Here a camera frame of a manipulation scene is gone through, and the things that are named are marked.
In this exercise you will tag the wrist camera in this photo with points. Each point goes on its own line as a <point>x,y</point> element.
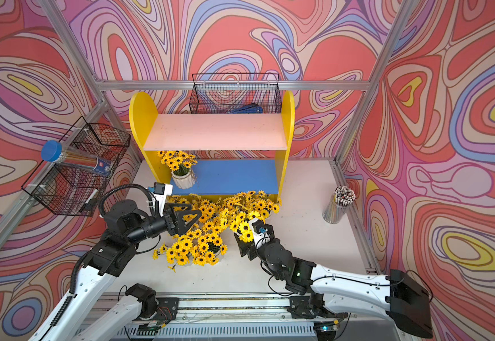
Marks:
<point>262,232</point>
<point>160,192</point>

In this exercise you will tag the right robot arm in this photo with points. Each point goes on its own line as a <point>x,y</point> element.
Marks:
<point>315,291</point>

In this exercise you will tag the black wire basket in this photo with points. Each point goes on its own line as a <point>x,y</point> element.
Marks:
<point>219,92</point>
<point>62,189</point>

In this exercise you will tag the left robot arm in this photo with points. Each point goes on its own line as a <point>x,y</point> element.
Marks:
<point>96,270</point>

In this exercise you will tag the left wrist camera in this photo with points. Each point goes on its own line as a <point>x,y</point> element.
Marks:
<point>160,192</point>

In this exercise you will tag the shelf sunflower pot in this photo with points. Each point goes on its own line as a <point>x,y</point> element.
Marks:
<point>235,208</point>
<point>207,247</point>
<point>184,205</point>
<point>182,252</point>
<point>241,227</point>
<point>181,164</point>
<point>260,205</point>
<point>208,210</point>

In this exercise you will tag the yellow wooden shelf unit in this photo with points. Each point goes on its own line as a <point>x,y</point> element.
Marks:
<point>154,133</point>

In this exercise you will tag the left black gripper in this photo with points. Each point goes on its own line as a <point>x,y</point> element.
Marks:
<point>176,228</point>

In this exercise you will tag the black wire basket left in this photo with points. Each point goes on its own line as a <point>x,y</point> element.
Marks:
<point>62,189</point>

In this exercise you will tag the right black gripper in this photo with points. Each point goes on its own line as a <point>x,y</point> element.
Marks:
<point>247,249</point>

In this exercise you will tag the metal base rail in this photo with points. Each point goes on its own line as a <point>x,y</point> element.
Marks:
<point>250,317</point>

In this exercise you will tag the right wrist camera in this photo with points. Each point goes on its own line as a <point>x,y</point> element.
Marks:
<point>262,232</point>

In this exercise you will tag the clear tube blue cap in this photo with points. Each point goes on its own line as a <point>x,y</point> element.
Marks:
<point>56,152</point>

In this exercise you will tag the blue object in back basket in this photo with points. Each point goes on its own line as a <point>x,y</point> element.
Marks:
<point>252,108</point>

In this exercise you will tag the black marker in basket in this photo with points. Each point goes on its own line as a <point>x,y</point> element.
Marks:
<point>90,203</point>

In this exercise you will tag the black wire basket back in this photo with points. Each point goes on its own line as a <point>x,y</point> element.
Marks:
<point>219,92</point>

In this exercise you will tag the clear cup of pencils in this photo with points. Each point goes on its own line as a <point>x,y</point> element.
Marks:
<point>342,198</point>

